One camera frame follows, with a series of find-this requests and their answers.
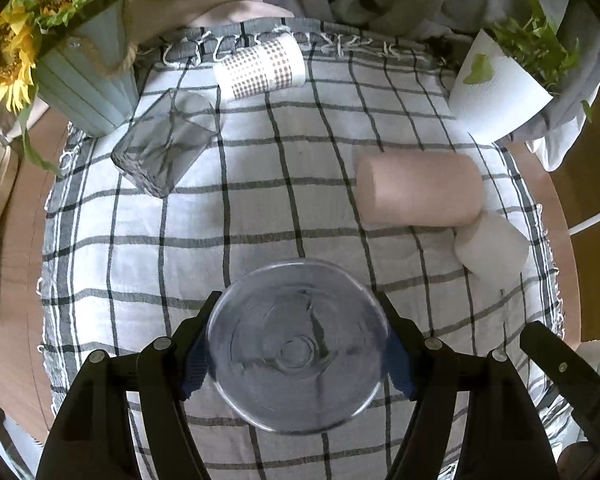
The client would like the clear plastic cup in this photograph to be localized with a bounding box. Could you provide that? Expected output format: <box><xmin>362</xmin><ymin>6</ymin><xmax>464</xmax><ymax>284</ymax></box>
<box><xmin>206</xmin><ymin>259</ymin><xmax>389</xmax><ymax>436</ymax></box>

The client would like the white frosted cup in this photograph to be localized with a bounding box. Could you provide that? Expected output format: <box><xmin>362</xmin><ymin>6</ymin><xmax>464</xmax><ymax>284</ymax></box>
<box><xmin>454</xmin><ymin>211</ymin><xmax>530</xmax><ymax>289</ymax></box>

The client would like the pink cylindrical cup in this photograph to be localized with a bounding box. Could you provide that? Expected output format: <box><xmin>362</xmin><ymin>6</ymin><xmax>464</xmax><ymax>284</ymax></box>
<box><xmin>355</xmin><ymin>151</ymin><xmax>486</xmax><ymax>228</ymax></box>

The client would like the brown dotted paper cup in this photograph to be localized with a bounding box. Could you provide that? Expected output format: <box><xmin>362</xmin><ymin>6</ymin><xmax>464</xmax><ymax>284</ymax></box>
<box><xmin>213</xmin><ymin>34</ymin><xmax>306</xmax><ymax>102</ymax></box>

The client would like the white curved floor lamp pole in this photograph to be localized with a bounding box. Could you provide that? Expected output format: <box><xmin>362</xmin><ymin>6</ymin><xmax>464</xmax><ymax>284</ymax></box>
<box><xmin>568</xmin><ymin>212</ymin><xmax>600</xmax><ymax>236</ymax></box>

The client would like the smoky grey square glass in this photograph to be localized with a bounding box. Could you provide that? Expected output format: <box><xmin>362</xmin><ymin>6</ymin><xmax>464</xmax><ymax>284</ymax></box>
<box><xmin>111</xmin><ymin>89</ymin><xmax>220</xmax><ymax>198</ymax></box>

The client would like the checked grey white tablecloth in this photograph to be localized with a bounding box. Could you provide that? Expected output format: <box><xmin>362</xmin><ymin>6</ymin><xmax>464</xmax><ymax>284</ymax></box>
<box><xmin>35</xmin><ymin>16</ymin><xmax>566</xmax><ymax>480</ymax></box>

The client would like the white plant pot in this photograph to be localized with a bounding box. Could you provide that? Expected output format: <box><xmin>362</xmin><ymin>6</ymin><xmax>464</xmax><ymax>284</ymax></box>
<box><xmin>449</xmin><ymin>30</ymin><xmax>552</xmax><ymax>144</ymax></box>

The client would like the blue ribbed vase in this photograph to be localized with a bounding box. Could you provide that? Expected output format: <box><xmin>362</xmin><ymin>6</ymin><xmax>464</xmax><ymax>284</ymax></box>
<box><xmin>33</xmin><ymin>0</ymin><xmax>138</xmax><ymax>138</ymax></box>

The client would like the green leafy plant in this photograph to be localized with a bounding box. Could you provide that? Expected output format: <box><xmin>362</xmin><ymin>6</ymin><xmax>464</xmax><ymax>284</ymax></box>
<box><xmin>480</xmin><ymin>0</ymin><xmax>581</xmax><ymax>100</ymax></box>

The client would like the pink curtain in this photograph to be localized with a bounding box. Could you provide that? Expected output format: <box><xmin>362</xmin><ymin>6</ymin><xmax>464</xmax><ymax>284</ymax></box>
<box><xmin>128</xmin><ymin>0</ymin><xmax>294</xmax><ymax>44</ymax></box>

